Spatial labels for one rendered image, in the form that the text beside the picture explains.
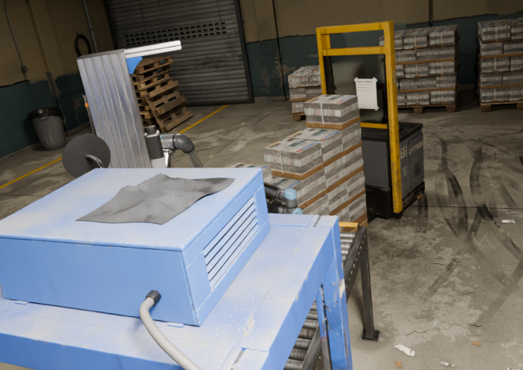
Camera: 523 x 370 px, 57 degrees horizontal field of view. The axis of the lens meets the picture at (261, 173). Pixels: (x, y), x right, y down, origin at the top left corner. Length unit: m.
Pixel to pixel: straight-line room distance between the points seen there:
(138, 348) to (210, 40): 10.21
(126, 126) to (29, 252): 1.64
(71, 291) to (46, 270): 0.08
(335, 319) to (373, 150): 3.37
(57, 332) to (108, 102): 1.77
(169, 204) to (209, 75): 10.10
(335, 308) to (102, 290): 0.72
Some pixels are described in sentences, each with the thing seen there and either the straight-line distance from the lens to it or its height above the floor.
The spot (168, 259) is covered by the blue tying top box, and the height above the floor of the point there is 1.71.
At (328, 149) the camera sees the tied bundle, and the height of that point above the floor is 0.96.
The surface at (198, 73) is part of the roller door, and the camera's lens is 11.39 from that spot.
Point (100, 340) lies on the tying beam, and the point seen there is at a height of 1.55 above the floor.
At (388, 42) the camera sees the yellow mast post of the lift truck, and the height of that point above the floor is 1.69.
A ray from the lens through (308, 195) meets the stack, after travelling 3.82.
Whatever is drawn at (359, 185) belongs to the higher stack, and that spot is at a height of 0.48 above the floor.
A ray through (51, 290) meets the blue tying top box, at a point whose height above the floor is 1.60.
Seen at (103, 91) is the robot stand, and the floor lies 1.84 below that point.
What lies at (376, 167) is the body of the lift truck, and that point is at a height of 0.46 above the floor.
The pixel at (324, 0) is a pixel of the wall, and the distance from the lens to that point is 10.16.
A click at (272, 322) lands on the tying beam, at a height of 1.55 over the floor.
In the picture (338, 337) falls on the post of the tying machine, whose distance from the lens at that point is 1.64.
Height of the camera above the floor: 2.20
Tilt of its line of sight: 20 degrees down
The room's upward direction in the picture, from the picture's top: 9 degrees counter-clockwise
